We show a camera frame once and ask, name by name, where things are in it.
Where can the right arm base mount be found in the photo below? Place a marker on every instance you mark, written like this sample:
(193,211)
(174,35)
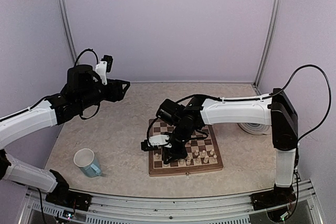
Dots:
(269,199)

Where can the aluminium frame post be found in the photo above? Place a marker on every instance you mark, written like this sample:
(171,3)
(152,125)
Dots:
(67,30)
(267,45)

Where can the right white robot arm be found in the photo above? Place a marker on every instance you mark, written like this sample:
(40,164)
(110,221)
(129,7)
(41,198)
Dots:
(273,110)

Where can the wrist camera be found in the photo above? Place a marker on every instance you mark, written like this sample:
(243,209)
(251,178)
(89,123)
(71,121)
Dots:
(105,66)
(154,142)

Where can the light blue ceramic mug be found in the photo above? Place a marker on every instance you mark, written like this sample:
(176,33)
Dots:
(86,160)

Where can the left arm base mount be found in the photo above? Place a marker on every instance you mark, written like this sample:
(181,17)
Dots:
(72,199)

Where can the grey spiral coaster mat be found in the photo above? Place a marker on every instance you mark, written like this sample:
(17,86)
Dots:
(255,129)

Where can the white chess piece back row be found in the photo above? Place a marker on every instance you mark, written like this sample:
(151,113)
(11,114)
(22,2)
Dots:
(205,160)

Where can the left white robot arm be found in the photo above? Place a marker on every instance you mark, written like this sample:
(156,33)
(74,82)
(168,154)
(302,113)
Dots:
(85,87)

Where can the wooden chess board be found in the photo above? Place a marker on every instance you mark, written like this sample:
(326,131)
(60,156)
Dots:
(199,142)

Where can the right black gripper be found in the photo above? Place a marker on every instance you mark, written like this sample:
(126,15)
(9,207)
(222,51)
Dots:
(167,153)

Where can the right aluminium frame post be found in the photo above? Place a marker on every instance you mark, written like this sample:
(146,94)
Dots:
(267,45)

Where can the white chess king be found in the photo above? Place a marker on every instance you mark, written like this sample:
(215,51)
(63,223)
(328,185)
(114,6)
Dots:
(188,160)

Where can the front aluminium rail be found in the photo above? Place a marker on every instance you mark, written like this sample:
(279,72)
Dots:
(235,208)

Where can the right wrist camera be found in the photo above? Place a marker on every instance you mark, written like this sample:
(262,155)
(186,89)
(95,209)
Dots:
(154,142)

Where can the left aluminium frame post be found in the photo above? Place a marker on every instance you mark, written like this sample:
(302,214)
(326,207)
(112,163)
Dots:
(67,30)

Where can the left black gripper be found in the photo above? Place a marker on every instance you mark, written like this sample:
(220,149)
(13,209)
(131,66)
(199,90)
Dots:
(115,93)

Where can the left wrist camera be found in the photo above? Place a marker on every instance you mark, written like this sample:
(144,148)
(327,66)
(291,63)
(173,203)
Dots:
(105,66)

